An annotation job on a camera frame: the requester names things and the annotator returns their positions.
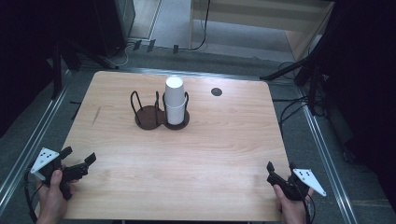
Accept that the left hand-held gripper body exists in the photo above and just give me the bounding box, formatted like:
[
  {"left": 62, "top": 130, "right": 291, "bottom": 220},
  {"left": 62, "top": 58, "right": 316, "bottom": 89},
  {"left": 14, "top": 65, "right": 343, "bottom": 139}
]
[{"left": 30, "top": 147, "right": 90, "bottom": 201}]

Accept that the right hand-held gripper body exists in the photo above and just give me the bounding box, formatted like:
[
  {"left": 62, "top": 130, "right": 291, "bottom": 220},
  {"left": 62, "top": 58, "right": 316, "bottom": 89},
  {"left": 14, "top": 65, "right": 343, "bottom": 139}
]
[{"left": 266, "top": 168, "right": 327, "bottom": 202}]

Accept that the dark brown double cup holder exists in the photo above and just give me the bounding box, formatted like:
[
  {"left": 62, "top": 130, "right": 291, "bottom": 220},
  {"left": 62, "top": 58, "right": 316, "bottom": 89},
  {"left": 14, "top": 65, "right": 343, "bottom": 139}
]
[{"left": 130, "top": 90, "right": 191, "bottom": 131}]

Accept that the stack of white paper cups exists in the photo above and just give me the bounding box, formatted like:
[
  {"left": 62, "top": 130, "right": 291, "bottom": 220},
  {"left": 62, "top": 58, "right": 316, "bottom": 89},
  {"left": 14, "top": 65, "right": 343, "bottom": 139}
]
[{"left": 163, "top": 92, "right": 190, "bottom": 126}]

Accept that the white paper cup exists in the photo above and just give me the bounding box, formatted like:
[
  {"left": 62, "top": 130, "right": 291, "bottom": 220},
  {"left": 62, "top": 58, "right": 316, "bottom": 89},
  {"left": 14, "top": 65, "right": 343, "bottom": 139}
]
[{"left": 163, "top": 76, "right": 185, "bottom": 108}]

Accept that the person's right hand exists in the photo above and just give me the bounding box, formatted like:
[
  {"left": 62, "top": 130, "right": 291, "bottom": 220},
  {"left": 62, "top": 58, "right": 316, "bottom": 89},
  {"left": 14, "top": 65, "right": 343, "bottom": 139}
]
[{"left": 273, "top": 184, "right": 315, "bottom": 224}]

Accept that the person's left hand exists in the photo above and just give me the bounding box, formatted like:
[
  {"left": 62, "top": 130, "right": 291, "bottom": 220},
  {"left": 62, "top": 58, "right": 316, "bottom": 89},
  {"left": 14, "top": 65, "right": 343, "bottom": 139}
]
[{"left": 35, "top": 169, "right": 78, "bottom": 224}]

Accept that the black tripod stand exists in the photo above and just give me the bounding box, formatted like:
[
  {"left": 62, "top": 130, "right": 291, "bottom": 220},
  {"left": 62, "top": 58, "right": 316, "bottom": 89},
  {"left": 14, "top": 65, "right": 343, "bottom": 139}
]
[
  {"left": 260, "top": 46, "right": 330, "bottom": 117},
  {"left": 49, "top": 36, "right": 120, "bottom": 101}
]

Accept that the dark curtain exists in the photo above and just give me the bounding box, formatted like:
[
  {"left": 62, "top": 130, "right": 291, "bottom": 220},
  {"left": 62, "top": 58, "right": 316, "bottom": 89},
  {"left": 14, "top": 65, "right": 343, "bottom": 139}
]
[
  {"left": 323, "top": 0, "right": 396, "bottom": 203},
  {"left": 0, "top": 0, "right": 55, "bottom": 139}
]

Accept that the black cabinet with glass side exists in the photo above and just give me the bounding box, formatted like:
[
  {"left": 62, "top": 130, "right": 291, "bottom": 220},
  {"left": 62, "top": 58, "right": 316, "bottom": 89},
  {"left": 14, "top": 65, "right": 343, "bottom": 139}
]
[{"left": 92, "top": 0, "right": 136, "bottom": 58}]

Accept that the light wooden shelf unit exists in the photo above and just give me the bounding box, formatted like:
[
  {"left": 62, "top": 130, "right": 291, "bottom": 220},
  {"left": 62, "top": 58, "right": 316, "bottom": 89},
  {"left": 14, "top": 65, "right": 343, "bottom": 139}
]
[{"left": 188, "top": 0, "right": 336, "bottom": 62}]

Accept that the metal floor rail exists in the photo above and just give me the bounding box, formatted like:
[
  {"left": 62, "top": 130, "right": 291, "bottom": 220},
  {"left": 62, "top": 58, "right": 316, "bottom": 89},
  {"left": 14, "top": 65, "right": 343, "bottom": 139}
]
[
  {"left": 295, "top": 87, "right": 359, "bottom": 224},
  {"left": 0, "top": 70, "right": 73, "bottom": 208}
]

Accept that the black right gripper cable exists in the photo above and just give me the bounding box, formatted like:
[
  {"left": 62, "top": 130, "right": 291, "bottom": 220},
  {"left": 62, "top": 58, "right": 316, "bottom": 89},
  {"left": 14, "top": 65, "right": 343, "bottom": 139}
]
[{"left": 302, "top": 191, "right": 317, "bottom": 224}]

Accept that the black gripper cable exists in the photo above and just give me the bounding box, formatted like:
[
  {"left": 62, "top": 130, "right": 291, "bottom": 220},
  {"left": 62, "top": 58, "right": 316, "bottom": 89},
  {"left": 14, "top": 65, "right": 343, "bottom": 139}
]
[
  {"left": 23, "top": 170, "right": 43, "bottom": 224},
  {"left": 302, "top": 191, "right": 317, "bottom": 224}
]

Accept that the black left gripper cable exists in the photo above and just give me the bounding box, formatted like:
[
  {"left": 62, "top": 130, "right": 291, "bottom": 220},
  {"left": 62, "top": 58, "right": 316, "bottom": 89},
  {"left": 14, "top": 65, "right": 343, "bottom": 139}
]
[{"left": 23, "top": 170, "right": 43, "bottom": 224}]

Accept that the black floor cable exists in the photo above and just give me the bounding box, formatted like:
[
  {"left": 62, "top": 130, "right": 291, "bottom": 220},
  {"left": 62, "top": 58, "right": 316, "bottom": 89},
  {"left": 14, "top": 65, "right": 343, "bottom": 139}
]
[{"left": 272, "top": 95, "right": 312, "bottom": 129}]

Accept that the white cable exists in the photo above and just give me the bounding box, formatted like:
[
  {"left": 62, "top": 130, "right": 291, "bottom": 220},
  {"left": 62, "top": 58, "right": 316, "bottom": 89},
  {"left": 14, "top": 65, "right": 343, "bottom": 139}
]
[{"left": 102, "top": 42, "right": 135, "bottom": 67}]

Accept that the black hanging cable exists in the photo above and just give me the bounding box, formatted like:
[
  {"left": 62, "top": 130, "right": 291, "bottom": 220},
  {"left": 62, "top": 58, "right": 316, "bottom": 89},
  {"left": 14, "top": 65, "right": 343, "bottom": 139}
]
[{"left": 186, "top": 0, "right": 211, "bottom": 52}]

